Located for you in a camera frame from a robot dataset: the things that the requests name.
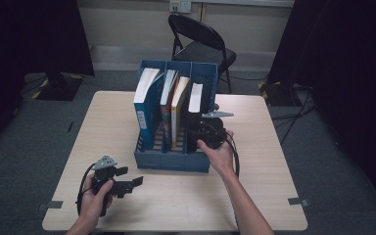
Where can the black curtain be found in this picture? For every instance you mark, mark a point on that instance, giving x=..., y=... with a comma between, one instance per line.
x=19, y=49
x=346, y=65

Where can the black book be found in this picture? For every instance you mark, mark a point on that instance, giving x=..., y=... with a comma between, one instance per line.
x=196, y=98

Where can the white wall socket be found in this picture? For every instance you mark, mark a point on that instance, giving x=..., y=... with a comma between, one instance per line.
x=180, y=6

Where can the black folding chair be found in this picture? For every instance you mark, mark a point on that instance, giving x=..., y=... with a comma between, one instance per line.
x=205, y=52

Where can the red illustrated book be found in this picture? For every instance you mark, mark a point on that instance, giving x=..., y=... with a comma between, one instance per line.
x=166, y=114

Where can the grey tape strip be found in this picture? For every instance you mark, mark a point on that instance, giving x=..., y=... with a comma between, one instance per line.
x=298, y=201
x=54, y=205

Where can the blue plastic file rack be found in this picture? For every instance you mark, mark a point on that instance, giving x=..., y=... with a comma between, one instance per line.
x=169, y=163

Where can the stand base with striped tape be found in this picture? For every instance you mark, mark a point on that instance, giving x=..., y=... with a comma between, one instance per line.
x=57, y=86
x=279, y=94

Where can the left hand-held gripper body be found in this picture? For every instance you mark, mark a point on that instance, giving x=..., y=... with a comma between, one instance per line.
x=102, y=178

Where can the person's right hand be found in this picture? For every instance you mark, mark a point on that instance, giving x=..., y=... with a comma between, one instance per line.
x=222, y=158

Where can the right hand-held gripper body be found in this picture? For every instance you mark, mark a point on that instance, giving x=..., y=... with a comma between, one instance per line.
x=212, y=133

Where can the yellow book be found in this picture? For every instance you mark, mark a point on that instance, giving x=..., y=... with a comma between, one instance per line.
x=176, y=117

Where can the blue book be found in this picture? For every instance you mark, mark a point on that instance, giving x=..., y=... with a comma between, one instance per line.
x=148, y=114

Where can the person's left hand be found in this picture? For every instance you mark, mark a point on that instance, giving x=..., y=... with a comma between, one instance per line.
x=91, y=209

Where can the black pen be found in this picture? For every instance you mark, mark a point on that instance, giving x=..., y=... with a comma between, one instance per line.
x=70, y=126

